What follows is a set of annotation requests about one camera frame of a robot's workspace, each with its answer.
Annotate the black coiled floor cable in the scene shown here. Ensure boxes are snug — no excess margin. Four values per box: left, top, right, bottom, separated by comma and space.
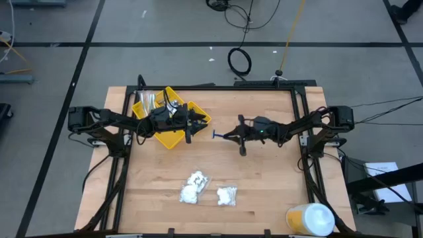
227, 31, 253, 82

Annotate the black metal beam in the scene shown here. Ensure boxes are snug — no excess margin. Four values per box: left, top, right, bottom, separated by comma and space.
345, 163, 423, 195

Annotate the small cotton swab bag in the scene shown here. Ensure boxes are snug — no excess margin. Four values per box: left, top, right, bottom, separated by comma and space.
215, 184, 239, 208

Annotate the black clamp bracket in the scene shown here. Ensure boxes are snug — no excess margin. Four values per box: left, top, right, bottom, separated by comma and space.
351, 192, 391, 216

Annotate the black aluminium table frame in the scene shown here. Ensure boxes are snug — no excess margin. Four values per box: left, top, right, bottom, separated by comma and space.
77, 79, 358, 238

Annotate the long cotton ball bag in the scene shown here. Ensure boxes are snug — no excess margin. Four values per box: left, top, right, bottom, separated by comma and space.
178, 170, 212, 205

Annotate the black cable bundle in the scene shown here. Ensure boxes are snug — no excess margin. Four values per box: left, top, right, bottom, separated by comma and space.
206, 0, 231, 13

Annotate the grey floor rail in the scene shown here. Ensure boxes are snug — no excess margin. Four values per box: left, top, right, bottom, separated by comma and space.
0, 74, 36, 85
8, 0, 67, 8

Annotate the thin black floor cable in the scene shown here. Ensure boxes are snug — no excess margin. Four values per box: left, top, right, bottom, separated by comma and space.
223, 0, 282, 34

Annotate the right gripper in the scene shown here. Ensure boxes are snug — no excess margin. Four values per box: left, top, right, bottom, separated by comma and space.
223, 114, 277, 157

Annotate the black floor object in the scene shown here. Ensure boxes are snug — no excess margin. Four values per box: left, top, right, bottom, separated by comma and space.
0, 102, 15, 122

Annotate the white booklet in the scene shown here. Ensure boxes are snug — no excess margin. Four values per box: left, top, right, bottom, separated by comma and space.
363, 161, 413, 204

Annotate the yellow hanging cable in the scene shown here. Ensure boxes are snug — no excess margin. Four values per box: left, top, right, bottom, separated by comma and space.
279, 0, 307, 72

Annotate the white jar yellow label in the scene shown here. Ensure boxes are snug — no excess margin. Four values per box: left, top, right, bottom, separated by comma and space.
286, 202, 336, 237

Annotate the white floor cable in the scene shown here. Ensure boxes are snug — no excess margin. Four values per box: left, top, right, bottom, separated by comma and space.
0, 0, 16, 63

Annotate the orange floor cable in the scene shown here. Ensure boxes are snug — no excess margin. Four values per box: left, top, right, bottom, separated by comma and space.
0, 35, 33, 75

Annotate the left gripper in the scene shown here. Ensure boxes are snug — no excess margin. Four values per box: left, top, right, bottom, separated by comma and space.
150, 102, 209, 144

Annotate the person's foot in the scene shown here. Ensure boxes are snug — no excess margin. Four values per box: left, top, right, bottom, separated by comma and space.
389, 0, 423, 25

